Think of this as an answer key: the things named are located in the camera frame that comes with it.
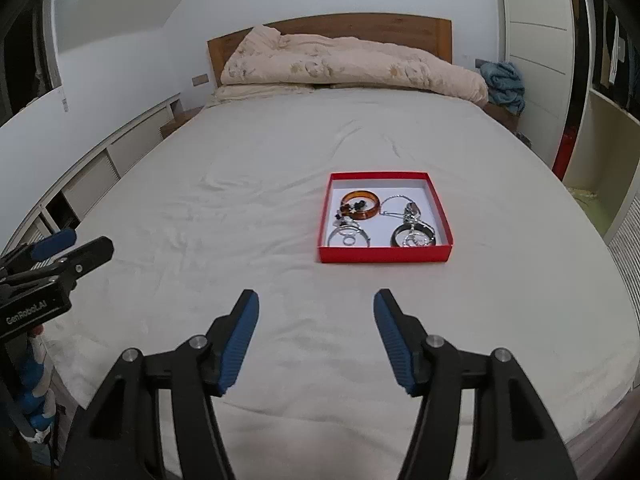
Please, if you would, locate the silver chain necklace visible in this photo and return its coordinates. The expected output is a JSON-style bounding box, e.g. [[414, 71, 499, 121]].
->
[[380, 194, 436, 248]]

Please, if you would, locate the dark brown bangle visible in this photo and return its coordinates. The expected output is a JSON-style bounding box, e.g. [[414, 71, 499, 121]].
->
[[390, 223, 436, 247]]

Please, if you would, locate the black white beaded bracelet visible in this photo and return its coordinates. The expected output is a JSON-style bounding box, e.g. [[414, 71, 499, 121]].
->
[[333, 199, 367, 229]]

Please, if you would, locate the thin silver hoop ring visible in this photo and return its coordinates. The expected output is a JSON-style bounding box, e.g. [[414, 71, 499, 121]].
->
[[326, 228, 371, 248]]

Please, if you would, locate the silver wristwatch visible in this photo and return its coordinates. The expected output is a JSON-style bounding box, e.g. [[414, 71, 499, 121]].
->
[[404, 202, 421, 226]]

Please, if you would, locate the amber orange bangle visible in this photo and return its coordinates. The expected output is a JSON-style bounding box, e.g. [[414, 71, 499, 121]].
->
[[338, 190, 381, 221]]

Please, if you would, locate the red cardboard jewelry box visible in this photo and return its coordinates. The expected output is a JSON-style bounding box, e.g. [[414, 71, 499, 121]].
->
[[318, 171, 454, 263]]

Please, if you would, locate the white blue gloved hand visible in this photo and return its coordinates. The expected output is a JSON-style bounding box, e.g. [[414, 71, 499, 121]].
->
[[16, 325, 58, 444]]

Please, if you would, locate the wooden nightstand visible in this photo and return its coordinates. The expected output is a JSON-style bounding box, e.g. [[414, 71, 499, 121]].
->
[[160, 107, 203, 139]]

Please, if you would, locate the dark window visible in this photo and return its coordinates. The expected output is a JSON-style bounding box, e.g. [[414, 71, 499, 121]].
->
[[1, 0, 61, 125]]

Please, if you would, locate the white bed sheet mattress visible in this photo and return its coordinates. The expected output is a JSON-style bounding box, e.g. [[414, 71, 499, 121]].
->
[[46, 89, 639, 479]]

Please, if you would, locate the beige floral duvet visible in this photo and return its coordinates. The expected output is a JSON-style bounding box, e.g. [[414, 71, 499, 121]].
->
[[208, 25, 489, 107]]

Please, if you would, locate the red object beside wardrobe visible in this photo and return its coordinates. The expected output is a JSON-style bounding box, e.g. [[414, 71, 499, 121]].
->
[[552, 126, 578, 180]]

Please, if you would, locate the blue crumpled cloth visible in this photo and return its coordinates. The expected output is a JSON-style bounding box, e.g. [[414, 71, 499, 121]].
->
[[480, 62, 525, 116]]

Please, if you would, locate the wooden headboard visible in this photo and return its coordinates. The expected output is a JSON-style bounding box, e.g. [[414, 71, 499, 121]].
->
[[206, 12, 454, 89]]

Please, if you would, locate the white wardrobe door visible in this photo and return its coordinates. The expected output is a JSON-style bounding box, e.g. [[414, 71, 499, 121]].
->
[[503, 0, 575, 167]]

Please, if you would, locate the white low wall cabinet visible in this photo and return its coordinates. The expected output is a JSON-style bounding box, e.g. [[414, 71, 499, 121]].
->
[[3, 93, 182, 252]]

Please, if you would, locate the beige wall switch plate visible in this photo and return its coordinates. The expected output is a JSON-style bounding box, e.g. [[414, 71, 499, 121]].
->
[[192, 74, 209, 87]]

